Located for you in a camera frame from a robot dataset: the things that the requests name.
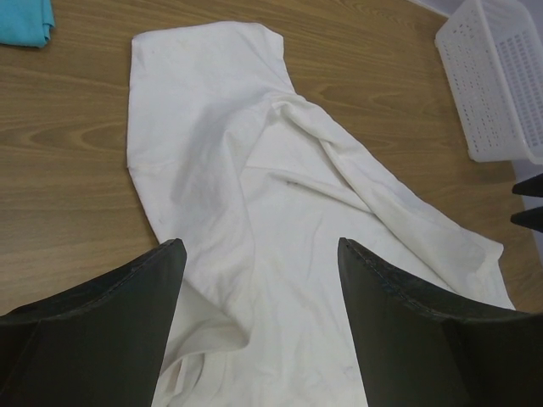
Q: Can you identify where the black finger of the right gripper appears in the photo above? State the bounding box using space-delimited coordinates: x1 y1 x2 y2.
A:
510 207 543 233
512 174 543 198

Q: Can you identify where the white plastic basket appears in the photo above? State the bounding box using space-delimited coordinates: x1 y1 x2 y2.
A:
434 1 542 164

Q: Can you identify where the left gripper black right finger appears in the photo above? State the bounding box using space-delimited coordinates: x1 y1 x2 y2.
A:
338 238 542 406

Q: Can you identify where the white t shirt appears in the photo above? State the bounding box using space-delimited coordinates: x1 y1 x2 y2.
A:
127 21 512 406

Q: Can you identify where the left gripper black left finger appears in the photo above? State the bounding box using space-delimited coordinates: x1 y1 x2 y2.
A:
1 239 186 406

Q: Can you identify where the folded blue t shirt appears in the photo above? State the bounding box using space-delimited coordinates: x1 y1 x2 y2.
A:
0 0 55 48

